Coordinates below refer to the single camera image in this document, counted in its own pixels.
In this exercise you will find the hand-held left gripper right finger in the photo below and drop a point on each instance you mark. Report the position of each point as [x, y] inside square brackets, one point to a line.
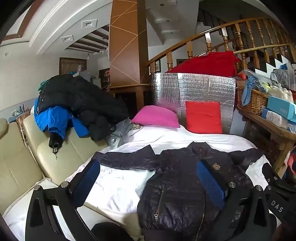
[211, 183]

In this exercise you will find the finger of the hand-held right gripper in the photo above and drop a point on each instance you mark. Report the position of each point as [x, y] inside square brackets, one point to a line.
[268, 171]

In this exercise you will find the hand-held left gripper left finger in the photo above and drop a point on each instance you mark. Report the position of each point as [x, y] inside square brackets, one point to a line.
[89, 180]

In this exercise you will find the black knitted garment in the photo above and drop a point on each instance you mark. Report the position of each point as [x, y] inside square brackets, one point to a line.
[180, 185]

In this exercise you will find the red bag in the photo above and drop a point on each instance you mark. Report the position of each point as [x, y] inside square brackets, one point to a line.
[291, 162]

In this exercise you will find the white bed sheet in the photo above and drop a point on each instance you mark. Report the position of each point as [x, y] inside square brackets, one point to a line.
[120, 185]

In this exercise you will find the wooden table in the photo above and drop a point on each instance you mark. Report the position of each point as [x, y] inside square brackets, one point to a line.
[272, 129]

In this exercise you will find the white and blue box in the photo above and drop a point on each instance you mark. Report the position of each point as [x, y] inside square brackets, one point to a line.
[275, 119]

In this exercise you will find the grey garment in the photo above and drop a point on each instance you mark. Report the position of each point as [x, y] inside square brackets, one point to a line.
[120, 132]

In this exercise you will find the red pillow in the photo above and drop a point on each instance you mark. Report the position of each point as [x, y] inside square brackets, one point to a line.
[203, 118]

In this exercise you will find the teal box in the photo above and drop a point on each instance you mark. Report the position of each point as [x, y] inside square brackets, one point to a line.
[279, 106]

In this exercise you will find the wicker basket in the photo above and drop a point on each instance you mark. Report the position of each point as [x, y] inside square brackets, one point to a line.
[256, 99]

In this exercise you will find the cream leather sofa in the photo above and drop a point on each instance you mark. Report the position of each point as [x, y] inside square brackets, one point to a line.
[18, 162]

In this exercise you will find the blue jacket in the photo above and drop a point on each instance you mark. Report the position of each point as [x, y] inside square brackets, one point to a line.
[50, 118]

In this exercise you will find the white plastic bag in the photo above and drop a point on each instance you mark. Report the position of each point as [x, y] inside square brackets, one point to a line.
[281, 92]

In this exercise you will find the pile of black coats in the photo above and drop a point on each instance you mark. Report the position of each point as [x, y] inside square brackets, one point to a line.
[76, 97]

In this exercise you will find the pink pillow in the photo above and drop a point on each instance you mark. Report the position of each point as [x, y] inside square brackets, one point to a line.
[157, 115]

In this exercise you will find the blue cloth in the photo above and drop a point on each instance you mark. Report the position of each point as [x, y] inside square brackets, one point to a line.
[251, 85]

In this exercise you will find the wooden cabinet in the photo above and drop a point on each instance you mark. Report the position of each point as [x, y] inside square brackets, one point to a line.
[129, 97]

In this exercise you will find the silver foil insulation panel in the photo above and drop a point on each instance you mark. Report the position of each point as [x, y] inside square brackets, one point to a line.
[203, 88]

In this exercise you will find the white appliance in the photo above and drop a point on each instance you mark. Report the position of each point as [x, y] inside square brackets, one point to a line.
[96, 83]

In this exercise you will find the bookshelf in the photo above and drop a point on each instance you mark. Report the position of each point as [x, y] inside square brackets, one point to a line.
[105, 78]

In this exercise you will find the green garment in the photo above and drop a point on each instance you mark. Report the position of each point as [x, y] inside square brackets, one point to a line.
[42, 85]

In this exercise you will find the staircase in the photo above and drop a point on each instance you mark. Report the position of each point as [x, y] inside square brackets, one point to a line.
[275, 63]

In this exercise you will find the red cloth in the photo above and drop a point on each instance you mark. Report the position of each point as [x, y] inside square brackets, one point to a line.
[208, 64]

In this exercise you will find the wooden stair railing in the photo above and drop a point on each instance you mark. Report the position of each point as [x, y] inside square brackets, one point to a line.
[208, 46]

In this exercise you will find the wooden pillar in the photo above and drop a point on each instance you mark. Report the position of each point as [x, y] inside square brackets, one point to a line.
[124, 46]

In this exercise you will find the recessed ceiling light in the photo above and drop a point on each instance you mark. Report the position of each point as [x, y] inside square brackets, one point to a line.
[89, 23]
[67, 38]

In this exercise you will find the brown wall hanging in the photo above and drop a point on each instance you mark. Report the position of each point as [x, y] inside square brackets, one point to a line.
[72, 66]

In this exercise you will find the framed wall picture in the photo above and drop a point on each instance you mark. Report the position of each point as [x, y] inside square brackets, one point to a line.
[158, 65]

